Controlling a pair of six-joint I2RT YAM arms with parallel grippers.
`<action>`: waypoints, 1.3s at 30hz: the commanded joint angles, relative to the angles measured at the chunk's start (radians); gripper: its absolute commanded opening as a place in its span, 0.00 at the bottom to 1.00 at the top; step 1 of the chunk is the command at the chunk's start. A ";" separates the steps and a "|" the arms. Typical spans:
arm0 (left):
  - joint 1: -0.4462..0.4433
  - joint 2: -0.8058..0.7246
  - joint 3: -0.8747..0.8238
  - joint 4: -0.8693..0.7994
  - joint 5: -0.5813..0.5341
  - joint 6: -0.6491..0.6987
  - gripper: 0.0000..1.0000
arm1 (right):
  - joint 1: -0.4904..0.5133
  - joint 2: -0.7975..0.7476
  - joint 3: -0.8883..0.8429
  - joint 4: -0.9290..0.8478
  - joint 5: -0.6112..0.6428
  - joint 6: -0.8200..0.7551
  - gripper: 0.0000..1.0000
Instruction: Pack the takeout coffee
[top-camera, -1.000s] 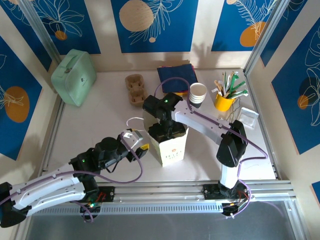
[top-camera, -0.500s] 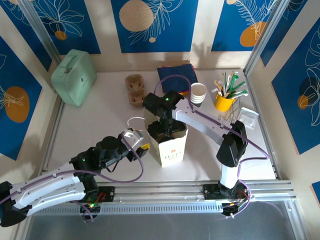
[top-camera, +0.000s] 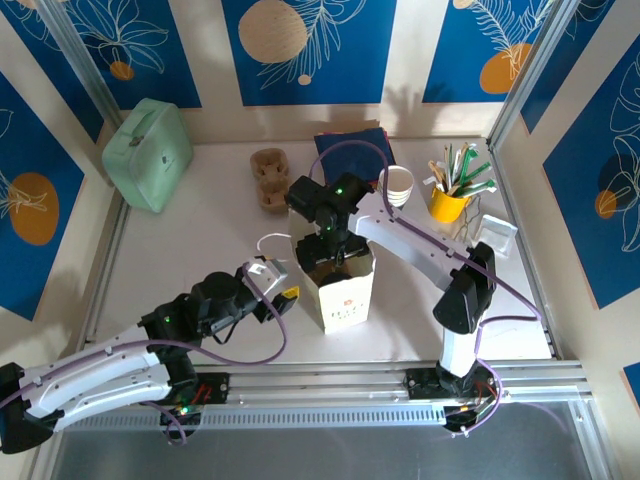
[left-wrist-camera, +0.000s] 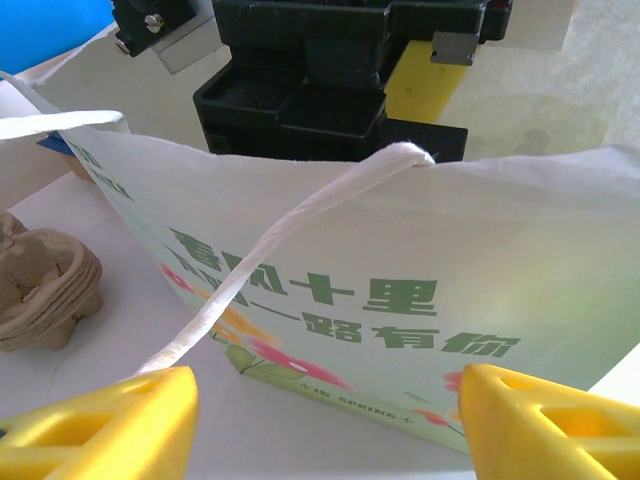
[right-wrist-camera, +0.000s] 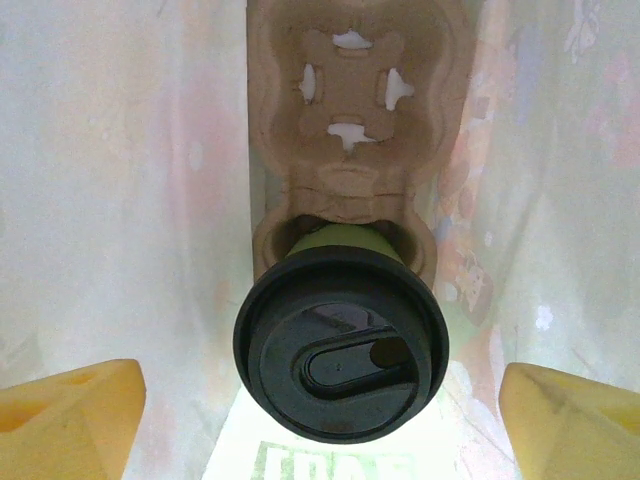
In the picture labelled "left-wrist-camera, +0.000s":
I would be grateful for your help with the stack of pulp cup carriers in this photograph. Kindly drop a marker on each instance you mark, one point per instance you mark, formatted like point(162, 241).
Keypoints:
point(45, 295)

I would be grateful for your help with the brown cardboard napkin box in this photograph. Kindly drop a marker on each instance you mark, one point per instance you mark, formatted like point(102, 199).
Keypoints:
point(82, 170)

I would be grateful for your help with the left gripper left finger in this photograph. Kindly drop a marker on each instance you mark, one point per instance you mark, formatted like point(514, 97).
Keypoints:
point(100, 430)

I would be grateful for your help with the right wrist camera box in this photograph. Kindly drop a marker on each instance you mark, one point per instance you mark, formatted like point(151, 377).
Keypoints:
point(145, 25)

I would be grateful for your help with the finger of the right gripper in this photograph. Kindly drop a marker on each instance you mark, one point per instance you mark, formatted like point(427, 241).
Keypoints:
point(280, 120)
point(425, 90)

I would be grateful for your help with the printed paper takeout bag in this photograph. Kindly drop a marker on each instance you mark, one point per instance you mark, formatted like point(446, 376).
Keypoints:
point(450, 240)

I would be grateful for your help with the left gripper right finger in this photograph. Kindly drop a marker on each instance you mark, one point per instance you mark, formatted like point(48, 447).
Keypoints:
point(550, 430)

